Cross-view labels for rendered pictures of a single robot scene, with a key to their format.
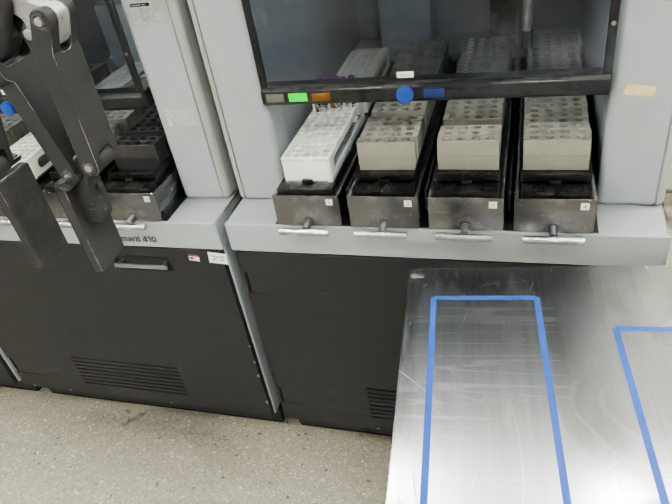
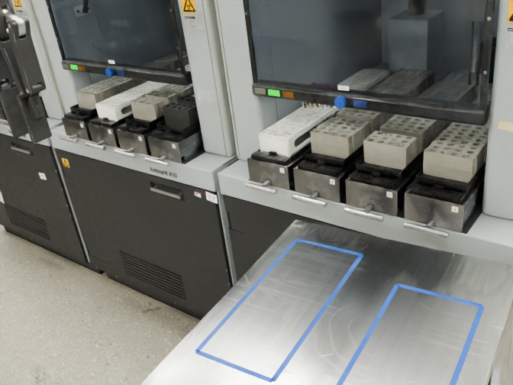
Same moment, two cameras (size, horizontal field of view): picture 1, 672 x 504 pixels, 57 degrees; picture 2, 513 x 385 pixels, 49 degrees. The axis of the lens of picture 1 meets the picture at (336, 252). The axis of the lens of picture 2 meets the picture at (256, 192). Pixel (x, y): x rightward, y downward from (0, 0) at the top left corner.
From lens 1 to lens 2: 47 cm
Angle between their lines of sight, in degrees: 18
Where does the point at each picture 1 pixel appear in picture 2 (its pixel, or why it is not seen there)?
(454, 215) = (363, 197)
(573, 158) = (459, 172)
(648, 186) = not seen: outside the picture
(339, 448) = not seen: hidden behind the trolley
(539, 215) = (422, 209)
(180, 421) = (180, 320)
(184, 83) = (210, 72)
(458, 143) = (378, 144)
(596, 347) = (375, 292)
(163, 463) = (157, 344)
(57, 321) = (114, 222)
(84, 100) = (28, 60)
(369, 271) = not seen: hidden behind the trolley
